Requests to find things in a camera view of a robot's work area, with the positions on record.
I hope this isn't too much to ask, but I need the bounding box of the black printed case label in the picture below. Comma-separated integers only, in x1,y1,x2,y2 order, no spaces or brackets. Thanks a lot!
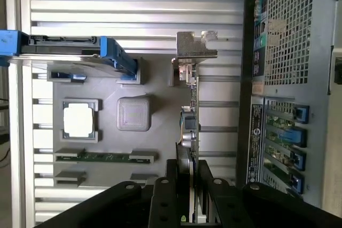
247,101,265,184

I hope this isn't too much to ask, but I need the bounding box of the blue expansion slot clip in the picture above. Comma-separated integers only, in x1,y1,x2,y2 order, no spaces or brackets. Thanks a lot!
290,152,306,172
293,104,310,124
282,128,307,148
289,175,305,194

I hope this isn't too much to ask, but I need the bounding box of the green RAM stick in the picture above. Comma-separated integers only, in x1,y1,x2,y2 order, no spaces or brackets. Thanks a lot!
55,152,151,163

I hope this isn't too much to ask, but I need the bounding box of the grey square socket cover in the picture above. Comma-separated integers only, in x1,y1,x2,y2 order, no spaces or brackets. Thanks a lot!
116,96,151,132

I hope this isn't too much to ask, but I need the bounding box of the CPU chip with silver lid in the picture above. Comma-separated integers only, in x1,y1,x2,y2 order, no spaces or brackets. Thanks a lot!
63,101,96,138

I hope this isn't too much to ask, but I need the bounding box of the orange case sticker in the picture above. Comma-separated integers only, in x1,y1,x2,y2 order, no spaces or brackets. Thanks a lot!
252,80,265,96

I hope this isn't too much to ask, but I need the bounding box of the grey parts rack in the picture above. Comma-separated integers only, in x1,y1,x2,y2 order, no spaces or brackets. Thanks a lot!
46,56,200,188

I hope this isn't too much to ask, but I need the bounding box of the disk drive in blue carrier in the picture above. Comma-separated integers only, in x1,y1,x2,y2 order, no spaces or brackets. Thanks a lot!
0,29,139,82

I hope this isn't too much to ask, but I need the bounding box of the beige tape patch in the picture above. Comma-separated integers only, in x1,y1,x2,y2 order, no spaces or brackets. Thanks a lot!
267,19,286,48

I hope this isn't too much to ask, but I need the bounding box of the grey open PC case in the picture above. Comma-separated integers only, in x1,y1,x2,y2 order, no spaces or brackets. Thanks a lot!
235,0,342,217

